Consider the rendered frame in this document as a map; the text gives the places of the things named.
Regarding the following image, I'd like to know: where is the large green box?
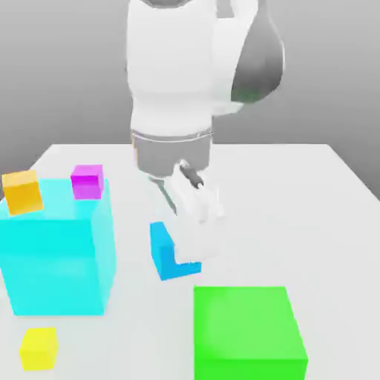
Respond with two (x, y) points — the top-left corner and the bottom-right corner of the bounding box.
(193, 285), (309, 380)

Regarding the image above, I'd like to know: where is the small magenta cube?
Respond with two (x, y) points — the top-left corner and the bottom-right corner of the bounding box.
(70, 164), (105, 200)

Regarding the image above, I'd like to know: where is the small blue cube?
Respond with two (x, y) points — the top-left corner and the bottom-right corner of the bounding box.
(149, 220), (203, 282)

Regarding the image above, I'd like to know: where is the small orange cube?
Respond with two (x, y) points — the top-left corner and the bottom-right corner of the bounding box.
(1, 169), (45, 217)

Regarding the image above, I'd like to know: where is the small yellow cube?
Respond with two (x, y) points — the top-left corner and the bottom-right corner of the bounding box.
(19, 327), (59, 372)

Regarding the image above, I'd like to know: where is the large cyan box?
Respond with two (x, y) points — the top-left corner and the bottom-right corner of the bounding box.
(0, 177), (117, 318)

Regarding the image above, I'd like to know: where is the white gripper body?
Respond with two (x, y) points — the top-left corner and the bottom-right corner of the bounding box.
(147, 170), (226, 264)

